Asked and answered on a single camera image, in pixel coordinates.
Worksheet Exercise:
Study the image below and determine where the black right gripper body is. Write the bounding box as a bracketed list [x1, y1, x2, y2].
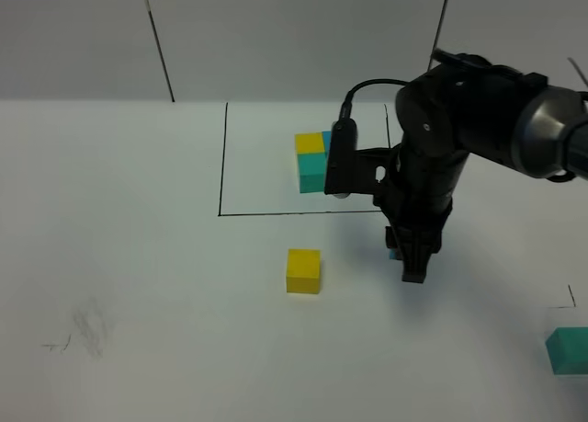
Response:
[376, 145, 468, 259]

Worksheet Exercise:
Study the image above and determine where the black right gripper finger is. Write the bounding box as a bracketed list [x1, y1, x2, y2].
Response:
[401, 246, 432, 283]

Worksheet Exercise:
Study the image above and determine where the green template cube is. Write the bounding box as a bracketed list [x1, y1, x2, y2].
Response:
[297, 153, 326, 193]

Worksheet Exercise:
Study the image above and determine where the yellow template cube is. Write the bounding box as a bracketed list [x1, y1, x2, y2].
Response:
[294, 132, 327, 167]

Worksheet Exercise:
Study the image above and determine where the blue template cube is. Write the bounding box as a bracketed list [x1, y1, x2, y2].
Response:
[322, 131, 331, 154]

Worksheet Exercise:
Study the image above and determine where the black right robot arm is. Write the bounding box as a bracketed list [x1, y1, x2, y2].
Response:
[374, 50, 587, 283]

